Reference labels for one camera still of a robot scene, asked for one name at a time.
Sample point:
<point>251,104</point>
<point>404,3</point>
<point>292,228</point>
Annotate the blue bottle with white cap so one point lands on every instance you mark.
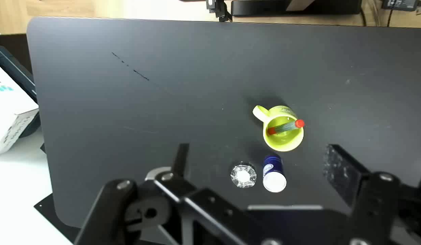
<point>273,175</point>

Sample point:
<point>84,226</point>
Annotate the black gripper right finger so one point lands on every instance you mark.
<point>342,172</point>

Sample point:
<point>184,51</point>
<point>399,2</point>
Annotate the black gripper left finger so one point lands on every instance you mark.
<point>179,160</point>

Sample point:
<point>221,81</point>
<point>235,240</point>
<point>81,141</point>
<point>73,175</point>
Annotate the flat black device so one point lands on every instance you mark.
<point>296,6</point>

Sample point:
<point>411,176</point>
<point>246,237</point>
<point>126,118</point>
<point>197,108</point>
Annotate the lime green mug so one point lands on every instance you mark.
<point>282,131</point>

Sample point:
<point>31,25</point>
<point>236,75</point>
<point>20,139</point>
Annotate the black tripod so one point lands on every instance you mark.
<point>221,9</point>

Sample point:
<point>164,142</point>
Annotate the black power adapter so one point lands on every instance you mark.
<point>400,3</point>

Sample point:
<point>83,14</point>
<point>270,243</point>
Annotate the red marker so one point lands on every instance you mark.
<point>286,128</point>

